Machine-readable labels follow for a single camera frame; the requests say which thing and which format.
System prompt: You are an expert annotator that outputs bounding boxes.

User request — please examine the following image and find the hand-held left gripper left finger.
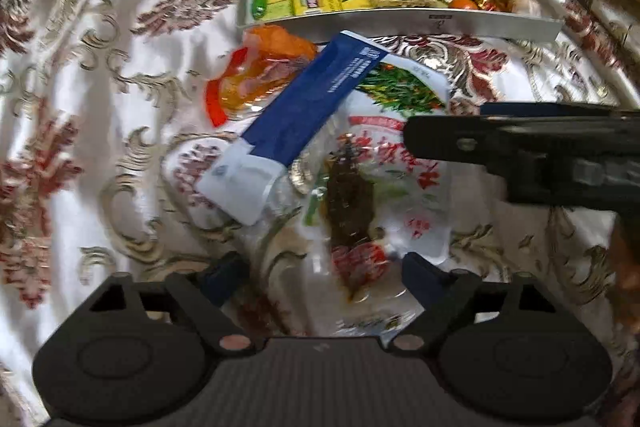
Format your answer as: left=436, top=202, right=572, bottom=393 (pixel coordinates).
left=85, top=251, right=256, bottom=355

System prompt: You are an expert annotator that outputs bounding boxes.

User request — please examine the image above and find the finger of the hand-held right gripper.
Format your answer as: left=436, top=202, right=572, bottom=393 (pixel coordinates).
left=402, top=114, right=526, bottom=174
left=479, top=102, right=640, bottom=122

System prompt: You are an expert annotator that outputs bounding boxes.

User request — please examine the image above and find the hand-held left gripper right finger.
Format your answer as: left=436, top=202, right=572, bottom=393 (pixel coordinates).
left=390, top=251, right=558, bottom=355

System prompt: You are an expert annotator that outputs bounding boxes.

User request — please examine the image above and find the clear pickled vegetable packet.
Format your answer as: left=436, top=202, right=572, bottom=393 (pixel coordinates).
left=250, top=57, right=453, bottom=340

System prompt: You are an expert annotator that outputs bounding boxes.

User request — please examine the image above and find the blue and white snack packet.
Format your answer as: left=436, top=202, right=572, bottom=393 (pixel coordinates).
left=197, top=31, right=391, bottom=225

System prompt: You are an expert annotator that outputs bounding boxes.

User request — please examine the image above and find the orange snack packet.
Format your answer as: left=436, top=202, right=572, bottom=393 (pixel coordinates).
left=205, top=24, right=318, bottom=128

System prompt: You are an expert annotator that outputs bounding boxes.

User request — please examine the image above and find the floral satin blanket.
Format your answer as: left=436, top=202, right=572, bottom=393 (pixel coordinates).
left=0, top=0, right=640, bottom=427

